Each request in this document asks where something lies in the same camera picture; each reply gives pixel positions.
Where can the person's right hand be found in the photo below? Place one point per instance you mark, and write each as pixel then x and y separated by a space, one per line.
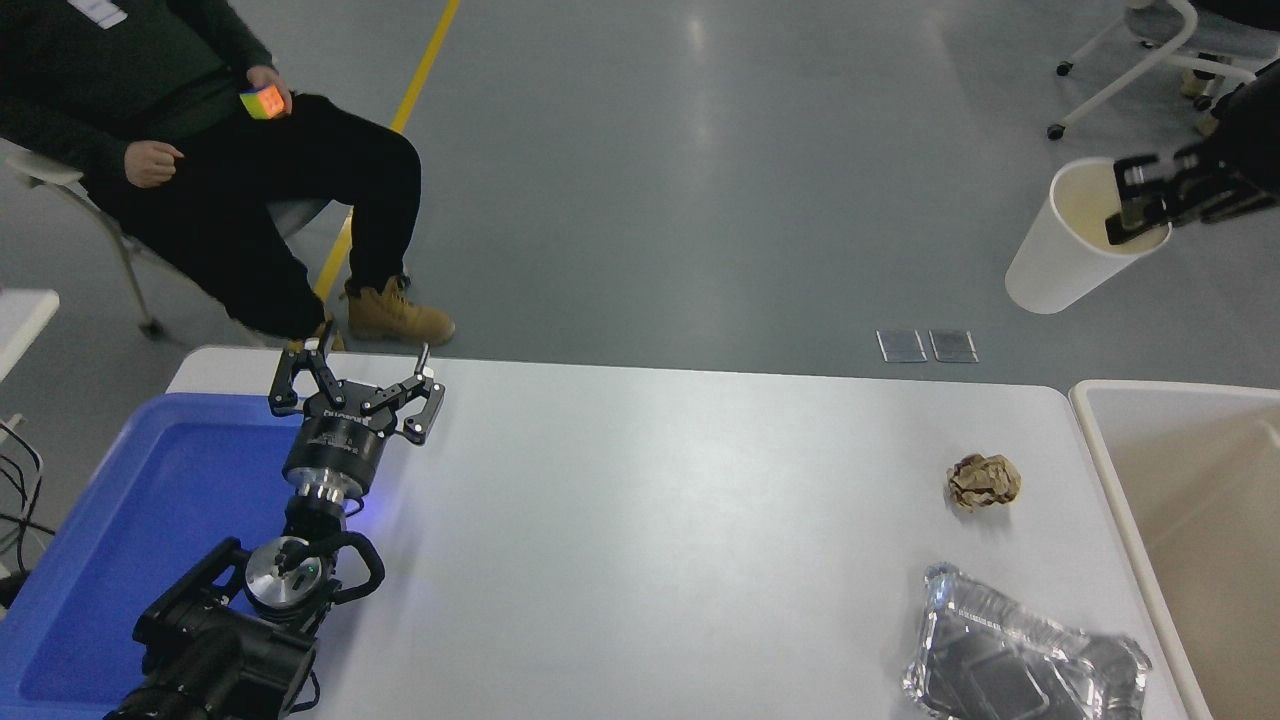
pixel 153 165

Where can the person's left hand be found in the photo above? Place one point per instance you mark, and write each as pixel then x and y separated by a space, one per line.
pixel 270 78

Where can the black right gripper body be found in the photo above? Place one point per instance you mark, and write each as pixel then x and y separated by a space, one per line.
pixel 1250 125

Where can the crumpled tan paper ball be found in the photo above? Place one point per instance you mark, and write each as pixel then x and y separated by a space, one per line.
pixel 982 482

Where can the white-framed wheeled chair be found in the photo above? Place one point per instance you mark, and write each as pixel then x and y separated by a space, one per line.
pixel 1160 22

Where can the person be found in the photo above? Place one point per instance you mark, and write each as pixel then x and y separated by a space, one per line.
pixel 220 190
pixel 1200 85

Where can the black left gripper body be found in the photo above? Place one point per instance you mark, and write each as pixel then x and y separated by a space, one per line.
pixel 337 447

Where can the grey floor plate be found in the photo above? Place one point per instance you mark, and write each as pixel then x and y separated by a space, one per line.
pixel 902 346
pixel 953 346

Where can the white paper cup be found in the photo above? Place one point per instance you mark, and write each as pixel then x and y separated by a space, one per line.
pixel 1055 265

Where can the multicoloured puzzle cube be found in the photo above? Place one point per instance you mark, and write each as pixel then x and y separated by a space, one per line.
pixel 260 104

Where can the silver foil tray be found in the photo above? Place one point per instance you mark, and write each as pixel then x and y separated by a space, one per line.
pixel 1000 660

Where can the blue plastic tray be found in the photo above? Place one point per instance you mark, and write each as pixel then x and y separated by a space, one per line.
pixel 150 510

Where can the large pale bin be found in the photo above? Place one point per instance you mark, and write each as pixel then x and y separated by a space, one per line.
pixel 1200 560

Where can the small white side table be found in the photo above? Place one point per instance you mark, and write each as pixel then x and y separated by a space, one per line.
pixel 20 315

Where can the grey padded chair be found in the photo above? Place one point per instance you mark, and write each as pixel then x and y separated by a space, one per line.
pixel 45 168

